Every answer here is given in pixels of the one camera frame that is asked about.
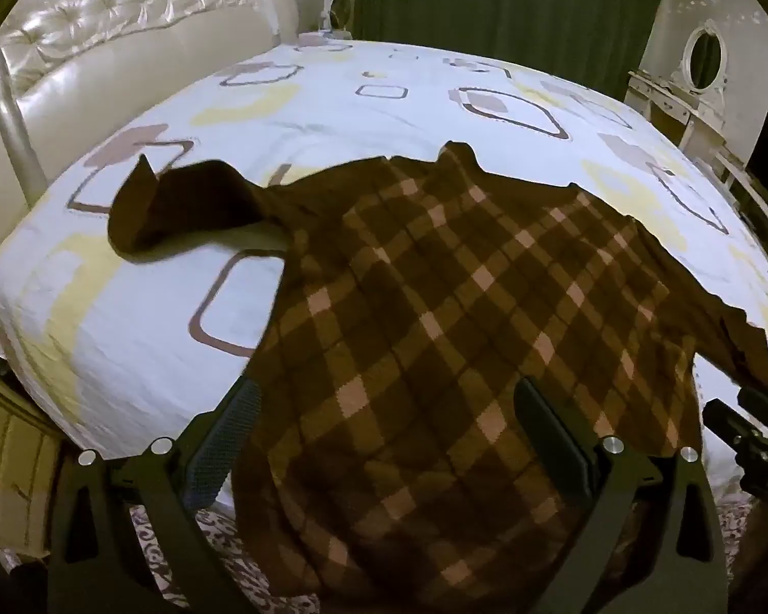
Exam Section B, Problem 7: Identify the white television console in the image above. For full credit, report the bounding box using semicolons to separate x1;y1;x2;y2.
710;146;768;260

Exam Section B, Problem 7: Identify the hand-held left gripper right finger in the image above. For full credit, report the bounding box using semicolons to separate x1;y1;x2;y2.
514;375;731;614

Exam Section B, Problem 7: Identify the small round table mirror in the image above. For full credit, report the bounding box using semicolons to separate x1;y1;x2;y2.
320;0;354;36

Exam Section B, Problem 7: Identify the white oval vanity mirror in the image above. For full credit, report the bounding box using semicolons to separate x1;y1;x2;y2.
681;19;728;109

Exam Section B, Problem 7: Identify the green curtain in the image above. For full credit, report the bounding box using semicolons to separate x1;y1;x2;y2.
352;0;671;100

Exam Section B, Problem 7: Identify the white vanity table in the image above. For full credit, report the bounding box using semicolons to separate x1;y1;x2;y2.
627;69;724;149

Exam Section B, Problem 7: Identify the cream tufted headboard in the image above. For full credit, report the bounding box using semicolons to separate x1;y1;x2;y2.
0;0;302;263

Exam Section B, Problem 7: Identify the yellowish wooden cabinet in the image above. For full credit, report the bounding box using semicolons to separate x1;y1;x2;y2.
0;358;61;564

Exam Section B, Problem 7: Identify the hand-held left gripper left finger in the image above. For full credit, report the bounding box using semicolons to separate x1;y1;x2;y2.
47;376;263;614

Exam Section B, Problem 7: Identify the brown plaid sweater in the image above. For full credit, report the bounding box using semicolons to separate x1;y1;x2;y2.
106;141;768;599

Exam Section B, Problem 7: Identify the bed with patterned white sheet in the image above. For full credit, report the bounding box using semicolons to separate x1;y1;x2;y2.
0;35;768;525

